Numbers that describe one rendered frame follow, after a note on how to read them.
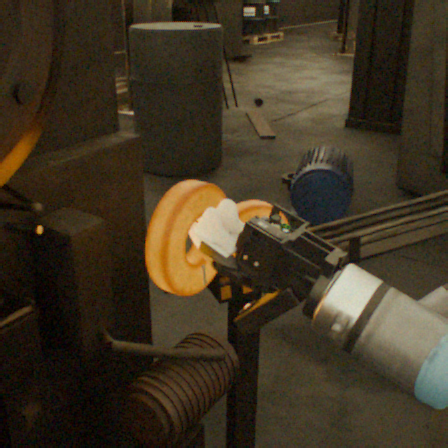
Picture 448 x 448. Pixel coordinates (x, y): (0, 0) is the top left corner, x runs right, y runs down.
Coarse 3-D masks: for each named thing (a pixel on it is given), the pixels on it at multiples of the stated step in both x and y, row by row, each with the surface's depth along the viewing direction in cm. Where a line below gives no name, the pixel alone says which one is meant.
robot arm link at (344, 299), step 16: (352, 272) 60; (336, 288) 59; (352, 288) 59; (368, 288) 59; (320, 304) 60; (336, 304) 59; (352, 304) 58; (320, 320) 60; (336, 320) 59; (352, 320) 58; (336, 336) 60
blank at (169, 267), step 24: (168, 192) 69; (192, 192) 68; (216, 192) 73; (168, 216) 66; (192, 216) 69; (168, 240) 66; (168, 264) 67; (192, 264) 72; (168, 288) 70; (192, 288) 73
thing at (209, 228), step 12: (204, 216) 68; (216, 216) 67; (192, 228) 70; (204, 228) 68; (216, 228) 67; (192, 240) 70; (204, 240) 68; (216, 240) 68; (228, 240) 67; (228, 252) 67
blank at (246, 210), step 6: (240, 204) 96; (246, 204) 95; (252, 204) 95; (258, 204) 95; (264, 204) 96; (240, 210) 94; (246, 210) 94; (252, 210) 95; (258, 210) 95; (264, 210) 96; (270, 210) 96; (240, 216) 94; (246, 216) 94; (252, 216) 95; (258, 216) 96; (264, 216) 96; (282, 216) 98; (282, 222) 98
